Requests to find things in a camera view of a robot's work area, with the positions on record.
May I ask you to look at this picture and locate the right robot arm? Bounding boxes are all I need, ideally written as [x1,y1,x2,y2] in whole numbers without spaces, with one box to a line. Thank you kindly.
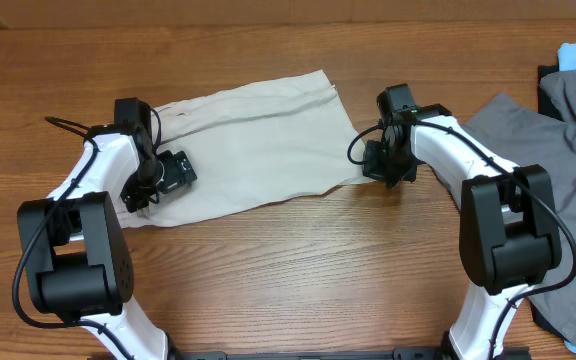
[361,84,562,359]

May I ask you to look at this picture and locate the black garment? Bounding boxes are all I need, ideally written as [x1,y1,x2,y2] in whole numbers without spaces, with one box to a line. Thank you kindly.
[537,65,562,121]

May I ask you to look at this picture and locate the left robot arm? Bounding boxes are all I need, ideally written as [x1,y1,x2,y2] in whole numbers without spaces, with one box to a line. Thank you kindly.
[12,98,197,359]

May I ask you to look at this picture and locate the grey shorts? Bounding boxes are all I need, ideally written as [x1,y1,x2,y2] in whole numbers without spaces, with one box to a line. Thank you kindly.
[463,70,576,345]

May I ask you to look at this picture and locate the beige shorts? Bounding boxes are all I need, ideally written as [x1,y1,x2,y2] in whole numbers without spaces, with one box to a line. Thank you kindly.
[118,70,368,228]

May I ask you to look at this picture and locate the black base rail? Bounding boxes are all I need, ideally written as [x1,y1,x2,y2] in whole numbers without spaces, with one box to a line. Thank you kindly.
[87,344,534,360]

